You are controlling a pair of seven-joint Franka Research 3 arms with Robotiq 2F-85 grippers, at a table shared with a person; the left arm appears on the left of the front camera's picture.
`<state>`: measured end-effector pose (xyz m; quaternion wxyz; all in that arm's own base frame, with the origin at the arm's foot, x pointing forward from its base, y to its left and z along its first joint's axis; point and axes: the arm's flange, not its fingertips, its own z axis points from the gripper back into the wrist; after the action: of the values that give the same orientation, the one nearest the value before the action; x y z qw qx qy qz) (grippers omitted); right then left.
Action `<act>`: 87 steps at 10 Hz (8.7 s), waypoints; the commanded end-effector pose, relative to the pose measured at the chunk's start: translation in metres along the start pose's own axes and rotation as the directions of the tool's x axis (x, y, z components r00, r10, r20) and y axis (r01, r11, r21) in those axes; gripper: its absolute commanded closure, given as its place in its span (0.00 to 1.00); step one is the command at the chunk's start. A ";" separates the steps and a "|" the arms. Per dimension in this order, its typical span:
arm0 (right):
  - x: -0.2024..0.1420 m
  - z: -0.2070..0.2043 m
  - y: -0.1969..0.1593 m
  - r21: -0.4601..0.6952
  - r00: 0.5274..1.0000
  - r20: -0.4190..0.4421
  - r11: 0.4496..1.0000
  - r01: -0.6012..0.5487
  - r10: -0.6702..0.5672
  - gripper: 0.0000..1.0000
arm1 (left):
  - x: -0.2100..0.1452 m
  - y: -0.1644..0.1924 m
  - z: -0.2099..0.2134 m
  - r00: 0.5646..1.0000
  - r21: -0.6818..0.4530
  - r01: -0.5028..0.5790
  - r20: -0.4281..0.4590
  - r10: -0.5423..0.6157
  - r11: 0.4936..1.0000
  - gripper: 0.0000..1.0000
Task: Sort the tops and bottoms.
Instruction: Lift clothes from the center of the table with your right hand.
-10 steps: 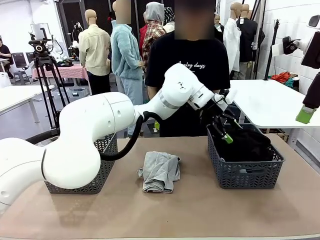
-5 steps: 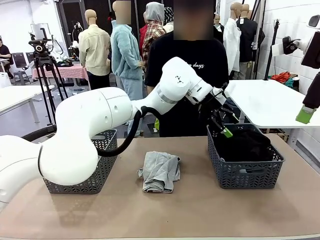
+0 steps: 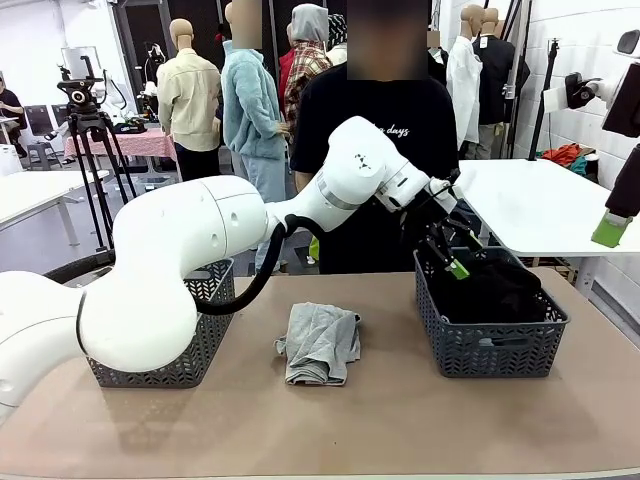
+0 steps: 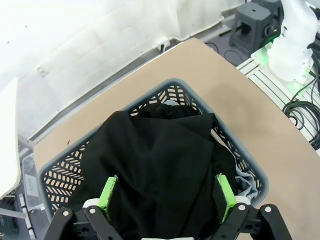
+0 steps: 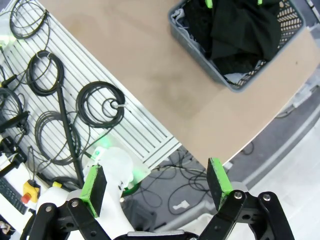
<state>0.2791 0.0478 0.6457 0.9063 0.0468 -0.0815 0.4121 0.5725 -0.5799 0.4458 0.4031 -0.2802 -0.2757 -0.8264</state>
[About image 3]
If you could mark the black stand poles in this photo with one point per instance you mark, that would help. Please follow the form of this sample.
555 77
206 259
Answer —
511 90

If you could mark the black garment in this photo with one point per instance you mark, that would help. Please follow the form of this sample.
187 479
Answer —
500 295

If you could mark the large white table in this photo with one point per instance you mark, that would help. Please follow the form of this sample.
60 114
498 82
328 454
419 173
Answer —
540 200

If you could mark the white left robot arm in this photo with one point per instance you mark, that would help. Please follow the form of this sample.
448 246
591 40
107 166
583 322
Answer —
165 280

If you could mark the mannequin in cream jacket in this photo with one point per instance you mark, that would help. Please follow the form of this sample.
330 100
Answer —
190 100

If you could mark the red and green clothes pile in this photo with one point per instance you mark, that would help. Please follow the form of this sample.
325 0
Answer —
565 152

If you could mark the pink checkered tablecloth table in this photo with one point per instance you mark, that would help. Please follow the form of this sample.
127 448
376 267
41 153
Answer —
145 142

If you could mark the black camera tripod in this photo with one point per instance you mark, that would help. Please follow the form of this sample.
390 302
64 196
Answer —
80 122

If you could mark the person's right forearm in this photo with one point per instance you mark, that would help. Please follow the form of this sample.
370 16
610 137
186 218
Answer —
302 181

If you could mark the white side table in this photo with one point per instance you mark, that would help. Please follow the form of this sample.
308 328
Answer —
30 195

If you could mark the person in black T-shirt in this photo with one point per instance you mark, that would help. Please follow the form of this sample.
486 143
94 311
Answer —
390 105

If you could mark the mannequin in black shirt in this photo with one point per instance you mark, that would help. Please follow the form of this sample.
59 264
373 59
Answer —
495 75

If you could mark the seated person in black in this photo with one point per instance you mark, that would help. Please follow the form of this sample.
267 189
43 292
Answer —
9 107

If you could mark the mannequin in white shirt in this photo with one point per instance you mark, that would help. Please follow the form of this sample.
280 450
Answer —
462 75

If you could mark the light grey garment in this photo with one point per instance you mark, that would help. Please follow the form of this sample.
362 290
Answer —
320 340

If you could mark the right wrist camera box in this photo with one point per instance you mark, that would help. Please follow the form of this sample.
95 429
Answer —
580 90

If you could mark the grey stool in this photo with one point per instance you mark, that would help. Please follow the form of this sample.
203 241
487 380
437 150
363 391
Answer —
42 150

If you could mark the mannequin in plaid shirt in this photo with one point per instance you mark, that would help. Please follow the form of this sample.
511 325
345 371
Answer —
305 65

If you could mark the grey perforated plastic basket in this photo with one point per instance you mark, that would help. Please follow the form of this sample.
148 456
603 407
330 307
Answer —
210 335
500 360

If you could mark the mannequin in blue fleece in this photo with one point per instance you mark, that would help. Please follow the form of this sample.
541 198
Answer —
250 100

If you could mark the grey storage crate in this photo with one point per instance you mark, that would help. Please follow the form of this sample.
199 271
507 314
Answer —
155 184

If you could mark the black light stand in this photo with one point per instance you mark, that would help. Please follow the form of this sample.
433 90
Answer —
542 125

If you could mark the tablet screen on stand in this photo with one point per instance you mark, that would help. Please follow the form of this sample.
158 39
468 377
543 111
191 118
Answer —
75 60

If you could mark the figure in black jacket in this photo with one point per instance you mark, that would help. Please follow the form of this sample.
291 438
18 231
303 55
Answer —
436 62

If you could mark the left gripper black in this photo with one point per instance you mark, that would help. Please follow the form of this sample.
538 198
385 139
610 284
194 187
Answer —
427 217

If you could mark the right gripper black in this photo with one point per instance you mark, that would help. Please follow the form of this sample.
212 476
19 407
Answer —
627 105

